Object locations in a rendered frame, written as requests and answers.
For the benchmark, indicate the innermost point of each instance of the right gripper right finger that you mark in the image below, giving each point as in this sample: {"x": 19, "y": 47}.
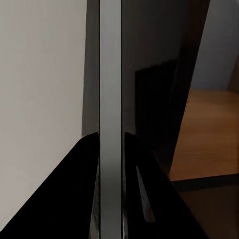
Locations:
{"x": 173, "y": 218}

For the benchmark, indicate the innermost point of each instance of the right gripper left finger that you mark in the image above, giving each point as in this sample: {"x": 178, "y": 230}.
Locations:
{"x": 61, "y": 208}

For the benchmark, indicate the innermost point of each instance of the desk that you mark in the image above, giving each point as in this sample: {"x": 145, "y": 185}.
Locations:
{"x": 160, "y": 45}

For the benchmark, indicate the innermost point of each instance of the keyboard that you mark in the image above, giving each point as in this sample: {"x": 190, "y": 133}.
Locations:
{"x": 95, "y": 209}

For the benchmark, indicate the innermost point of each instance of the notebook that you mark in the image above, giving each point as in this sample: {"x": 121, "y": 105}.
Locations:
{"x": 111, "y": 224}

